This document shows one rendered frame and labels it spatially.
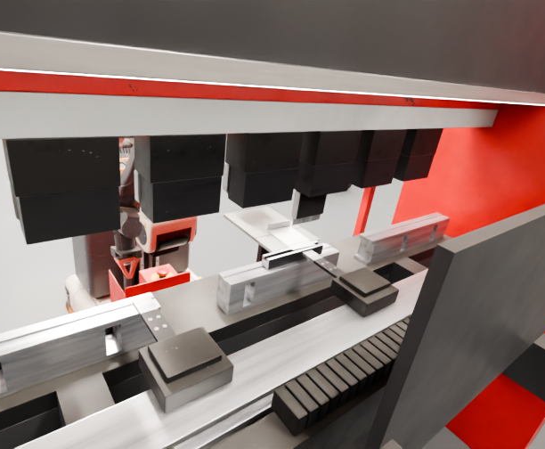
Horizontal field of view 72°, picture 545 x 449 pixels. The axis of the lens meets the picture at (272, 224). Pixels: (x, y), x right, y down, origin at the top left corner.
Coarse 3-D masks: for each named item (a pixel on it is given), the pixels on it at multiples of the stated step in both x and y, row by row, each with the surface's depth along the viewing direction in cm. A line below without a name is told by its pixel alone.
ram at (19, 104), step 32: (0, 96) 49; (32, 96) 51; (64, 96) 53; (96, 96) 55; (128, 96) 58; (160, 96) 61; (192, 96) 64; (224, 96) 68; (256, 96) 72; (288, 96) 77; (320, 96) 82; (352, 96) 88; (384, 96) 95; (0, 128) 50; (32, 128) 52; (64, 128) 55; (96, 128) 57; (128, 128) 60; (160, 128) 63; (192, 128) 67; (224, 128) 71; (256, 128) 75; (288, 128) 80; (320, 128) 86; (352, 128) 93; (384, 128) 101
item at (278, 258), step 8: (304, 248) 108; (312, 248) 107; (320, 248) 110; (264, 256) 100; (272, 256) 101; (280, 256) 101; (288, 256) 102; (296, 256) 104; (264, 264) 100; (272, 264) 100; (280, 264) 101
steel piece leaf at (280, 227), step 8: (272, 224) 114; (280, 224) 115; (288, 224) 118; (272, 232) 113; (280, 232) 113; (288, 232) 114; (296, 232) 115; (280, 240) 109; (288, 240) 109; (296, 240) 110; (304, 240) 111
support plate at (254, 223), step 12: (228, 216) 119; (240, 216) 120; (252, 216) 121; (264, 216) 123; (276, 216) 124; (240, 228) 113; (252, 228) 114; (264, 228) 115; (300, 228) 118; (264, 240) 108; (276, 240) 109; (312, 240) 112
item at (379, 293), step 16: (304, 256) 103; (320, 256) 102; (336, 272) 96; (352, 272) 91; (368, 272) 92; (336, 288) 89; (352, 288) 86; (368, 288) 86; (384, 288) 88; (352, 304) 86; (368, 304) 82; (384, 304) 87
